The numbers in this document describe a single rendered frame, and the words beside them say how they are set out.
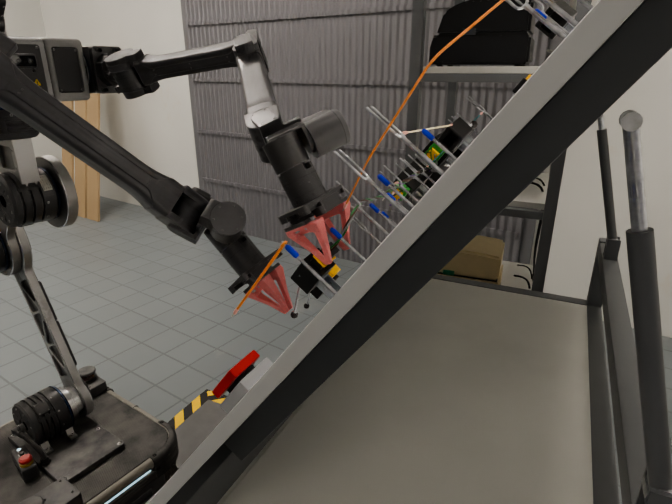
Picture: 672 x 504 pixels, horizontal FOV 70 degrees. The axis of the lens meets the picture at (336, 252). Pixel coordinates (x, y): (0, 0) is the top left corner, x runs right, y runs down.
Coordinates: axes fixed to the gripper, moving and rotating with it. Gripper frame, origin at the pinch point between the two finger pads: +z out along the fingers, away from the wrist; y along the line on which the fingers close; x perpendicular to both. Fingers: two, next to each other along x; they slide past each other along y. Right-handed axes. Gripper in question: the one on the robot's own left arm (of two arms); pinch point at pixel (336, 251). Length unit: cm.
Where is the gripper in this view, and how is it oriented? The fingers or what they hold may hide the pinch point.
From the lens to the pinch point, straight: 76.5
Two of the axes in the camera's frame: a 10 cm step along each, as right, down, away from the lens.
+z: 4.4, 8.8, 1.8
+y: 5.4, -4.2, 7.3
